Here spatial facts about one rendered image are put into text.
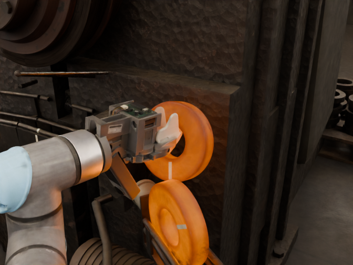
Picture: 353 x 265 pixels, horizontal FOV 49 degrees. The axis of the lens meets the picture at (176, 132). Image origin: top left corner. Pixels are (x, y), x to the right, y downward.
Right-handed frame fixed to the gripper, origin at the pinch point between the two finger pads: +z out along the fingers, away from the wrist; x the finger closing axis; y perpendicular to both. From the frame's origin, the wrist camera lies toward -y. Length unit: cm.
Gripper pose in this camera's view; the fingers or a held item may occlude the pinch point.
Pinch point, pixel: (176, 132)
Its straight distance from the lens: 73.7
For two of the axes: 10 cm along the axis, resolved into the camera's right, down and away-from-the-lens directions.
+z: 6.6, -2.4, 7.1
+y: 1.1, -9.0, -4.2
